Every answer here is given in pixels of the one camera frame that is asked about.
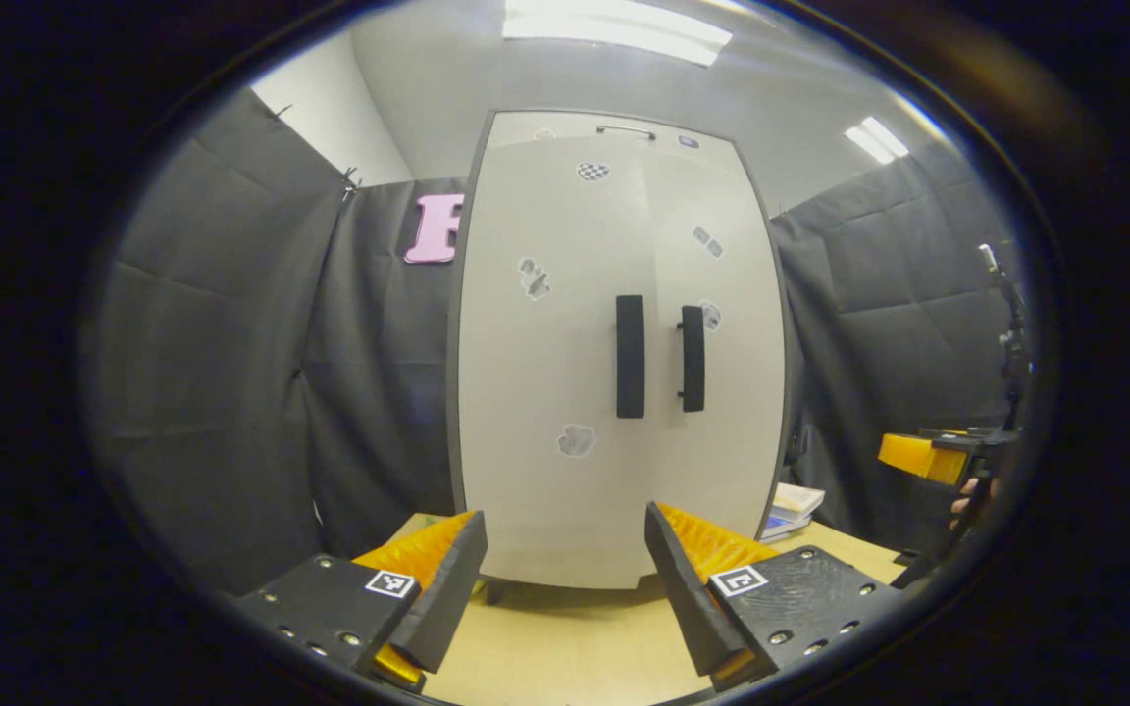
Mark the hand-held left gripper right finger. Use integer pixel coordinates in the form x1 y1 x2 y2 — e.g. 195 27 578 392
643 500 904 692

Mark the grey cabinet door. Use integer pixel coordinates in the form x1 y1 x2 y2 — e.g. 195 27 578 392
642 137 788 580
455 132 650 591

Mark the grey shoe cabinet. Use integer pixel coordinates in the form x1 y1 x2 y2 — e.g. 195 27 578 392
445 108 794 604

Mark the ceiling light panel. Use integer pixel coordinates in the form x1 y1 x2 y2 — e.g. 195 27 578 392
503 0 735 68
845 116 911 165

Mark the black backdrop cloth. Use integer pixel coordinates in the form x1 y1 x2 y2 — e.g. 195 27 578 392
84 86 1027 594

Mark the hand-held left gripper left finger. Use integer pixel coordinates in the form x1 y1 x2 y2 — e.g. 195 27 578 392
231 510 489 692

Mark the white book stack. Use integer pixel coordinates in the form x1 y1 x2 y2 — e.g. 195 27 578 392
759 482 827 543

